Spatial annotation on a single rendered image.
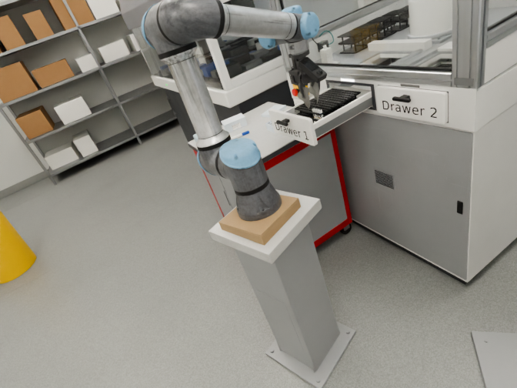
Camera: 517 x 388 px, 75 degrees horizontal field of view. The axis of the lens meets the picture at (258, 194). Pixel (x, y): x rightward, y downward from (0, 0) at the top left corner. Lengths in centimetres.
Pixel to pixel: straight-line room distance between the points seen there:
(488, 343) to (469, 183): 62
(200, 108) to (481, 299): 142
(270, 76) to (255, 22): 127
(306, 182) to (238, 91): 78
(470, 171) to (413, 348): 75
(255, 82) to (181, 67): 123
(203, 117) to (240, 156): 18
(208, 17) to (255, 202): 52
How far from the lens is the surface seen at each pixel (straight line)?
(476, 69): 123
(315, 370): 159
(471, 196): 146
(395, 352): 163
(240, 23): 101
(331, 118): 138
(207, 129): 108
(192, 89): 105
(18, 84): 494
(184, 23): 95
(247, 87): 221
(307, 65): 135
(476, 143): 135
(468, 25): 121
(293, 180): 165
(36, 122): 499
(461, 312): 176
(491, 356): 163
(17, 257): 341
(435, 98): 131
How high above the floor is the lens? 141
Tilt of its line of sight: 31 degrees down
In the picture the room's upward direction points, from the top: 20 degrees counter-clockwise
